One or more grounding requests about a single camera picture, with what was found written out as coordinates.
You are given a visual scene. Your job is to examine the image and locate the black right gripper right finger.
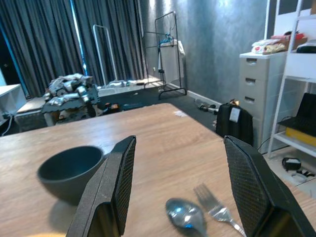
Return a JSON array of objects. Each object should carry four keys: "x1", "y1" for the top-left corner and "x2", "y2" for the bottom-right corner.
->
[{"x1": 223, "y1": 135, "x2": 316, "y2": 237}]

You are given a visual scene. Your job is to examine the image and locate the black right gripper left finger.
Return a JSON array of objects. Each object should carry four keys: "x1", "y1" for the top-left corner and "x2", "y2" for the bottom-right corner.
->
[{"x1": 66, "y1": 135, "x2": 137, "y2": 237}]

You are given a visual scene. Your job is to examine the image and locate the silver fork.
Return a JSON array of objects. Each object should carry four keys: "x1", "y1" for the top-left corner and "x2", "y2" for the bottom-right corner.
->
[{"x1": 192, "y1": 182, "x2": 247, "y2": 237}]

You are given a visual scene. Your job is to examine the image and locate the dark grey bowl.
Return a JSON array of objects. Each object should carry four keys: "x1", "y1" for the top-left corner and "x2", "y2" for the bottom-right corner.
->
[{"x1": 37, "y1": 146, "x2": 109, "y2": 206}]

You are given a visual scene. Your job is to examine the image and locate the silver spoon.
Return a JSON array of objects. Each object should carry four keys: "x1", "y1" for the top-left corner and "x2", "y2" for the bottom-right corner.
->
[{"x1": 165, "y1": 197, "x2": 208, "y2": 237}]

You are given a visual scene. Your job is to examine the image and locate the yellow box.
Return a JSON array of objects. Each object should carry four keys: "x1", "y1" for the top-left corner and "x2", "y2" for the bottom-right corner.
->
[{"x1": 285, "y1": 127, "x2": 316, "y2": 148}]

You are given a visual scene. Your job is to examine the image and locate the black backpack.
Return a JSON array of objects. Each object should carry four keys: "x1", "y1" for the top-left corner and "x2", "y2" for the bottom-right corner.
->
[{"x1": 215, "y1": 102, "x2": 254, "y2": 146}]

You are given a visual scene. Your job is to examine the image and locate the black laptop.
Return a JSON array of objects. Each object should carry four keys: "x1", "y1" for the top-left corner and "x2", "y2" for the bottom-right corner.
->
[{"x1": 277, "y1": 92, "x2": 316, "y2": 138}]

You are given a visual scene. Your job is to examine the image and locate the white drawer cabinet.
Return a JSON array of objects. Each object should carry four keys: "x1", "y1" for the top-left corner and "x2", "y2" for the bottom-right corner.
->
[{"x1": 238, "y1": 50, "x2": 288, "y2": 154}]

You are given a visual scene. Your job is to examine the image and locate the black clothes rack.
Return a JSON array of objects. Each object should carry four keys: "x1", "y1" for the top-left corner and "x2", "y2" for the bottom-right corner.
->
[{"x1": 144, "y1": 11, "x2": 188, "y2": 100}]

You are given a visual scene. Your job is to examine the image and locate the white shelf unit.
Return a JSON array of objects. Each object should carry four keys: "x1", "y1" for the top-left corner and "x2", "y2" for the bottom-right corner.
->
[{"x1": 264, "y1": 0, "x2": 316, "y2": 158}]

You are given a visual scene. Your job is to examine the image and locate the white side table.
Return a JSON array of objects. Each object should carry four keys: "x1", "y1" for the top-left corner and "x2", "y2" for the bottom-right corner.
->
[{"x1": 0, "y1": 83, "x2": 27, "y2": 117}]

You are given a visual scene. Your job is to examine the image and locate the snack packets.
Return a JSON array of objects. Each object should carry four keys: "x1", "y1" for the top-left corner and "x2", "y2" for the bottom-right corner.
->
[{"x1": 251, "y1": 39, "x2": 288, "y2": 55}]

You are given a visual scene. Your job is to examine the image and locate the white hanging laundry bag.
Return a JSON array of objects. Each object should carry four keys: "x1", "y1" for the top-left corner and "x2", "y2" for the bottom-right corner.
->
[{"x1": 158, "y1": 39, "x2": 186, "y2": 84}]

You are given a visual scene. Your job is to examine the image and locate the dark grey curtain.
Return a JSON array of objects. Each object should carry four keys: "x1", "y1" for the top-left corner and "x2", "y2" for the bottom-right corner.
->
[{"x1": 0, "y1": 0, "x2": 146, "y2": 99}]

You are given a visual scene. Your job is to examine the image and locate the black device with strap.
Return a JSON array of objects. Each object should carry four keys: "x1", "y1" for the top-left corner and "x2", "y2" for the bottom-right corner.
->
[{"x1": 282, "y1": 157, "x2": 301, "y2": 171}]

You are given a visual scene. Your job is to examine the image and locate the white metal rack frame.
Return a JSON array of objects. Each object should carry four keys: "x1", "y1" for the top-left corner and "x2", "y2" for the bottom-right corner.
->
[{"x1": 92, "y1": 24, "x2": 118, "y2": 87}]

